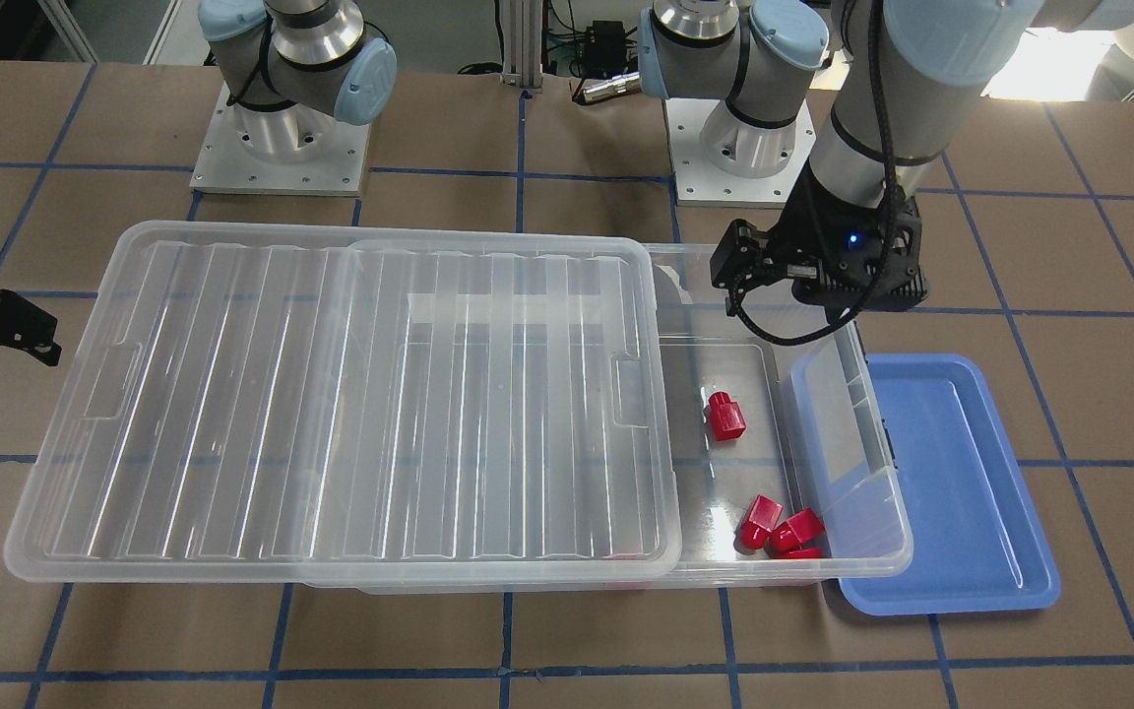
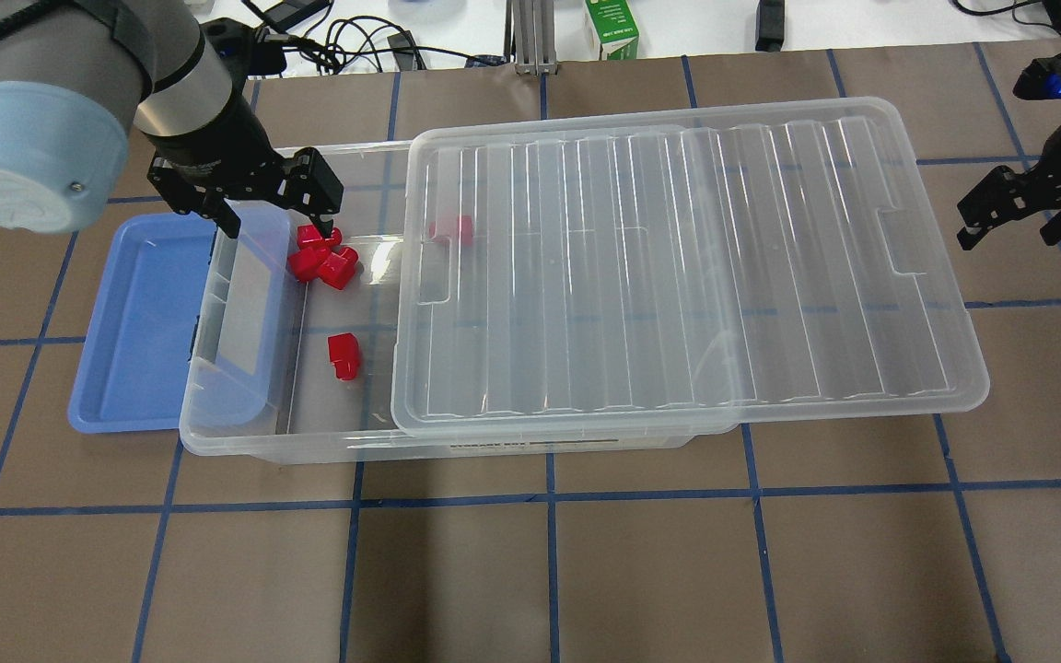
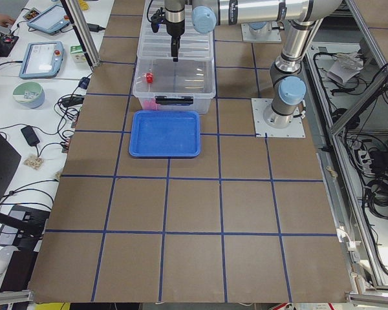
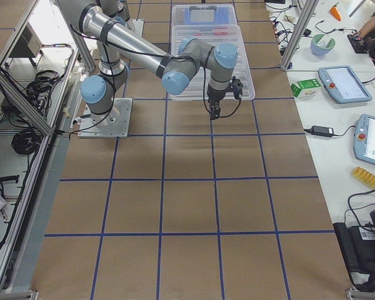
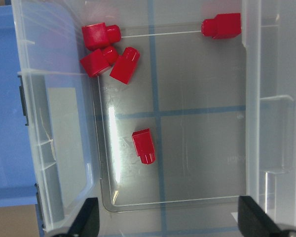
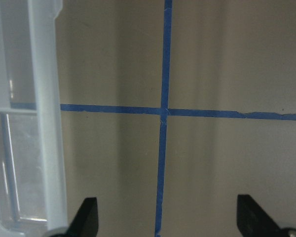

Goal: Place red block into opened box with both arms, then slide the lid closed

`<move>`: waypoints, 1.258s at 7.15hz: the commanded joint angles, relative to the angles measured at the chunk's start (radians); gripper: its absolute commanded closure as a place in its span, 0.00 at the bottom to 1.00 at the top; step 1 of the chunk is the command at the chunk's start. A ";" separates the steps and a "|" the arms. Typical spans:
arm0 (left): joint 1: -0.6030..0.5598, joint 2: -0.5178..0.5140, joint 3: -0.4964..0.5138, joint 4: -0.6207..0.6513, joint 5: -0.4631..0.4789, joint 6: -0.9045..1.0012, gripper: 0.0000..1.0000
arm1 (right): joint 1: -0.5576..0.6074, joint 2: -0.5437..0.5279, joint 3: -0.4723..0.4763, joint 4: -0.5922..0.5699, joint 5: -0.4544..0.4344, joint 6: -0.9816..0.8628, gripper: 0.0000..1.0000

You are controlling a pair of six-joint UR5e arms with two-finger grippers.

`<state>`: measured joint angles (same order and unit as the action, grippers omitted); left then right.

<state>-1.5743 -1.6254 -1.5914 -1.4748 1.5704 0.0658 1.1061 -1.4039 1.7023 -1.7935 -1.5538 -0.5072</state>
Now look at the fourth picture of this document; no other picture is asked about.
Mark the aluminium frame post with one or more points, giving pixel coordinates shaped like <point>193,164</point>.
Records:
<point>297,34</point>

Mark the blue plastic tray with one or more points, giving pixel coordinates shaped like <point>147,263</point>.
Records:
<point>206,15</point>

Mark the green white carton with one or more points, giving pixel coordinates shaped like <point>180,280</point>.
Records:
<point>305,88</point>

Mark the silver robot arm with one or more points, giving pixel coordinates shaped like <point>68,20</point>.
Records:
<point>105,21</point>

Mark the person forearm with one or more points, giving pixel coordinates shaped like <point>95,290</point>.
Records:
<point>367,28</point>

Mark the green blue bowl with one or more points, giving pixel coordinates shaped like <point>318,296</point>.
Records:
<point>322,44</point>

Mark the yellow toy corn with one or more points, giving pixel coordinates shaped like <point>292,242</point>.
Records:
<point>364,176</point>

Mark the teach pendant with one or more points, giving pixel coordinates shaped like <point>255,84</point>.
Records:
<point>364,139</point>
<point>343,85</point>

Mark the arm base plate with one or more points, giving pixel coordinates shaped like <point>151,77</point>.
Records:
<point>135,29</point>
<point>114,125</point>

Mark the red block in box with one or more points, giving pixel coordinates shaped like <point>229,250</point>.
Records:
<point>220,31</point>

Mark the black device on table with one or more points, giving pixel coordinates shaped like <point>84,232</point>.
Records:
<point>357,244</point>

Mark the orange toy carrot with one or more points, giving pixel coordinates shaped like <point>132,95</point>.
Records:
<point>334,12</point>

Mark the clear plastic box lid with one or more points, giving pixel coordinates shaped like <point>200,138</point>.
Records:
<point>194,92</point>

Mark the black power adapter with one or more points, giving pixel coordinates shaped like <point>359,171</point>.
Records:
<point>322,131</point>

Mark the upper teach pendant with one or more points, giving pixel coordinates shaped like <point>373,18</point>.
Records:
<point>343,85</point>

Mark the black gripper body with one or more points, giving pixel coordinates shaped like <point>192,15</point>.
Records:
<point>214,97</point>

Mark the clear plastic storage box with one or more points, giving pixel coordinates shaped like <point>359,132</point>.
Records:
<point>177,14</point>

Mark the lower teach pendant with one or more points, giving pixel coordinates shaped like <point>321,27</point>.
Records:
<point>364,139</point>

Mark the grey box unit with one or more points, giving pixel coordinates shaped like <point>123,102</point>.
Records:
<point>28,46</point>

